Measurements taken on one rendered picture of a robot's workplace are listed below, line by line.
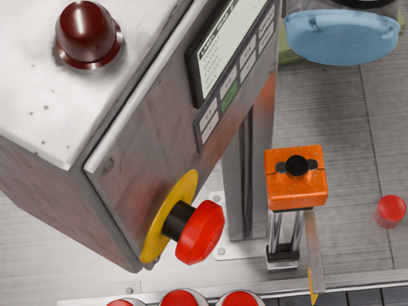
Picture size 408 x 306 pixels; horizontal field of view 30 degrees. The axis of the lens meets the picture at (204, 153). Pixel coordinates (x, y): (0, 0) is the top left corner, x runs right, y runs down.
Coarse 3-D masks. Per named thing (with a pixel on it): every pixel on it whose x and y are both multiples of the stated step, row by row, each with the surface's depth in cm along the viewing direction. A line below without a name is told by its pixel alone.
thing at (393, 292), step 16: (384, 288) 85; (400, 288) 85; (272, 304) 85; (288, 304) 85; (304, 304) 85; (320, 304) 85; (336, 304) 85; (352, 304) 85; (368, 304) 85; (384, 304) 84; (400, 304) 84
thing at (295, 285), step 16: (368, 272) 78; (384, 272) 78; (400, 272) 77; (192, 288) 78; (208, 288) 78; (224, 288) 78; (240, 288) 78; (256, 288) 78; (272, 288) 78; (288, 288) 78; (304, 288) 77; (336, 288) 78; (64, 304) 78; (80, 304) 78; (96, 304) 78
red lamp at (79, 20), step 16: (64, 16) 28; (80, 16) 28; (96, 16) 28; (64, 32) 28; (80, 32) 28; (96, 32) 28; (112, 32) 29; (64, 48) 29; (80, 48) 28; (96, 48) 28; (112, 48) 29; (80, 64) 29; (96, 64) 29; (112, 64) 30
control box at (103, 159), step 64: (0, 0) 31; (64, 0) 31; (128, 0) 31; (192, 0) 31; (0, 64) 30; (64, 64) 30; (128, 64) 30; (256, 64) 45; (0, 128) 29; (64, 128) 29; (128, 128) 30; (192, 128) 39; (64, 192) 32; (128, 192) 34; (192, 192) 45; (128, 256) 42
